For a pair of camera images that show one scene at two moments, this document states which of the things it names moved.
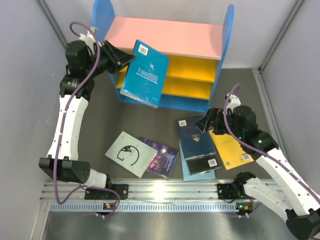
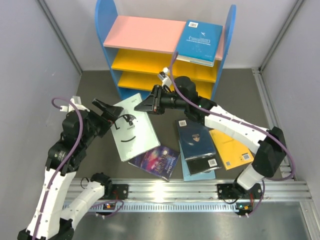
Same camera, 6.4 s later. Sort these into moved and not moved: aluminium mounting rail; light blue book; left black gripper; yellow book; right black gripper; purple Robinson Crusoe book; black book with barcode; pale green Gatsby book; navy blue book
Moved: pale green Gatsby book; right black gripper; left black gripper
Not moved: purple Robinson Crusoe book; light blue book; navy blue book; aluminium mounting rail; black book with barcode; yellow book
